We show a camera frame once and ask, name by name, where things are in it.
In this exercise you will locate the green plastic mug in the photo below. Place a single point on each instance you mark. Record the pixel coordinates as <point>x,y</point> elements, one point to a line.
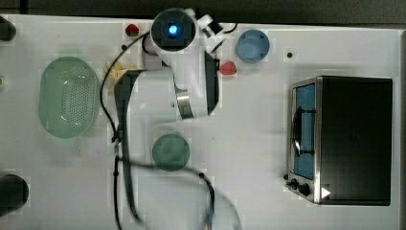
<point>171,152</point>

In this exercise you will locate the silver black toaster oven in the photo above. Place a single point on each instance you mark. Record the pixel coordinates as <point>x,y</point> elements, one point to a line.
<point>341,140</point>

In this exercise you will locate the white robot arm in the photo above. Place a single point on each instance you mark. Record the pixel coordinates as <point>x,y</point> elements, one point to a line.
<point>185,88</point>

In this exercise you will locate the green perforated colander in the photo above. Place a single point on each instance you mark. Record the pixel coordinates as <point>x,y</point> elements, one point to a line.
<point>68,93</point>

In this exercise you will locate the blue plastic cup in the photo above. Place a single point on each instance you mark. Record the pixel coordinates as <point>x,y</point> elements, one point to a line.
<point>253,46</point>

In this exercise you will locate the black camera post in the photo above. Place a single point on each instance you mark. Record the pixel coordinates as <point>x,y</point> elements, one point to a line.
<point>7,30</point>

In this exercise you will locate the red green plush fruit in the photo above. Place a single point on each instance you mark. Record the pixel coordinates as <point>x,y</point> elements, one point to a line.
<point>131,30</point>

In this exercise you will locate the yellow plush banana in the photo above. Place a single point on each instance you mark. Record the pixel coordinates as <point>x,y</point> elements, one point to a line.
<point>115,73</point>

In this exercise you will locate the red plush strawberry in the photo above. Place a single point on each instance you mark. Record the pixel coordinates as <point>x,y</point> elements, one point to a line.
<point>228,68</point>

